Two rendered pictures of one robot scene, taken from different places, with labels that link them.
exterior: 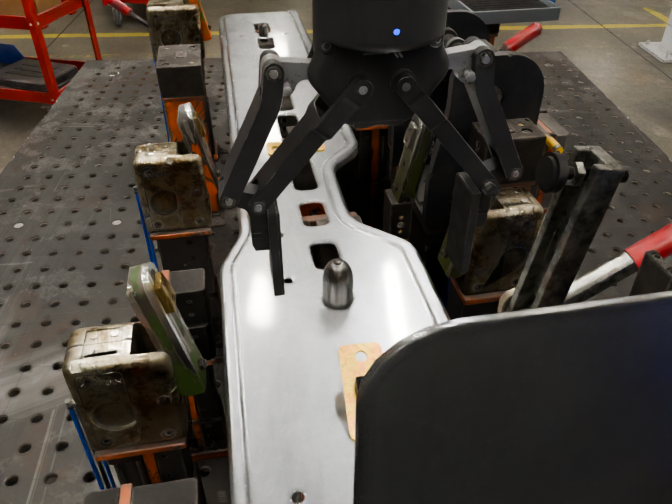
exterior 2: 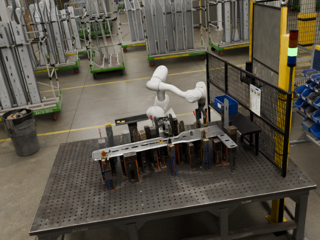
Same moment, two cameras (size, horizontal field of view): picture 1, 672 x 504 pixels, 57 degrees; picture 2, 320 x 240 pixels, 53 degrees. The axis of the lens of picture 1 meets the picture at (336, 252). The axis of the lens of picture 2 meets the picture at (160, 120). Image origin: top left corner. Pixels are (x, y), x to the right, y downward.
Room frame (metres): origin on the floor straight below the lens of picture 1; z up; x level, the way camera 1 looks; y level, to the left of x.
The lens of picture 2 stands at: (0.86, 2.96, 2.57)
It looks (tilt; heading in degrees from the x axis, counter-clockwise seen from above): 25 degrees down; 269
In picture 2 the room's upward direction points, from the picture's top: 6 degrees counter-clockwise
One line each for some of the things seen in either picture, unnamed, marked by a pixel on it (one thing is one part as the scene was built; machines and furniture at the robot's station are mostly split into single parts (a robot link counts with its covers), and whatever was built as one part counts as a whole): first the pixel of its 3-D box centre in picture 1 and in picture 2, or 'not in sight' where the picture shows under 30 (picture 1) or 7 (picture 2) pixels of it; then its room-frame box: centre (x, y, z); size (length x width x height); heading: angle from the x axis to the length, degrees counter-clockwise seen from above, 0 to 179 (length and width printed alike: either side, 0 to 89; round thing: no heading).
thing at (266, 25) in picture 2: not in sight; (265, 67); (-1.05, -2.01, 1.00); 1.34 x 0.14 x 2.00; 93
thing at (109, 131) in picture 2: not in sight; (111, 143); (1.36, -0.18, 0.92); 0.08 x 0.08 x 0.44; 10
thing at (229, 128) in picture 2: not in sight; (232, 142); (0.06, 0.05, 0.88); 0.08 x 0.08 x 0.36; 10
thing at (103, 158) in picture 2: (184, 85); (108, 173); (1.36, 0.35, 0.88); 0.15 x 0.11 x 0.36; 100
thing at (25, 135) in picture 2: not in sight; (23, 132); (3.10, -2.03, 0.36); 0.54 x 0.50 x 0.73; 93
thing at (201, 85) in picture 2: not in sight; (200, 89); (0.36, -0.01, 1.48); 0.13 x 0.11 x 0.16; 54
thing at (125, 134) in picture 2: not in sight; (128, 148); (1.17, -0.04, 0.90); 0.13 x 0.10 x 0.41; 100
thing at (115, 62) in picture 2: not in sight; (104, 41); (2.07, -6.94, 0.88); 1.91 x 1.00 x 1.76; 94
